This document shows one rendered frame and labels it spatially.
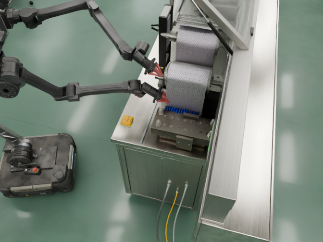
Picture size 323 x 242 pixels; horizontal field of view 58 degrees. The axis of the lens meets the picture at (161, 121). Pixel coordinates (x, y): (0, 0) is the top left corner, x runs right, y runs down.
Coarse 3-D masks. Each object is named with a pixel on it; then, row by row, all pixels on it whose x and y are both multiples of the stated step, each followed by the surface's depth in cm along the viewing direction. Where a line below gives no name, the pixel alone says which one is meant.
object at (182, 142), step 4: (176, 136) 173; (180, 136) 173; (184, 136) 173; (176, 140) 175; (180, 140) 174; (184, 140) 173; (188, 140) 171; (192, 140) 171; (176, 144) 178; (180, 144) 177; (184, 144) 176; (188, 144) 174; (184, 148) 179; (188, 148) 178
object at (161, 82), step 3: (159, 78) 181; (162, 78) 180; (159, 81) 185; (162, 81) 185; (159, 84) 183; (162, 84) 183; (165, 87) 184; (162, 90) 188; (165, 90) 187; (162, 102) 197; (159, 105) 202; (162, 105) 200; (165, 105) 199; (159, 108) 202
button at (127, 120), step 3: (123, 117) 194; (126, 117) 194; (129, 117) 194; (132, 117) 194; (123, 120) 192; (126, 120) 192; (129, 120) 192; (132, 120) 193; (123, 123) 191; (126, 123) 190; (129, 123) 190
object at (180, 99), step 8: (168, 88) 174; (168, 96) 179; (176, 96) 177; (184, 96) 175; (192, 96) 173; (200, 96) 171; (168, 104) 185; (176, 104) 183; (184, 104) 181; (192, 104) 179; (200, 104) 177; (200, 112) 183
